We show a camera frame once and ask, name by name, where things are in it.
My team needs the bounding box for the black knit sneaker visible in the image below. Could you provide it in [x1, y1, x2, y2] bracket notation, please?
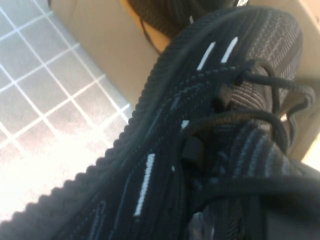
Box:
[124, 0, 251, 55]
[0, 6, 320, 240]

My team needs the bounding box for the brown cardboard shoe box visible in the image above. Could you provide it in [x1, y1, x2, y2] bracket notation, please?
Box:
[51, 0, 320, 163]

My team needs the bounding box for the grey white checked tablecloth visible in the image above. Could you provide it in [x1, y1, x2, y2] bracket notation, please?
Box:
[0, 4, 136, 226]

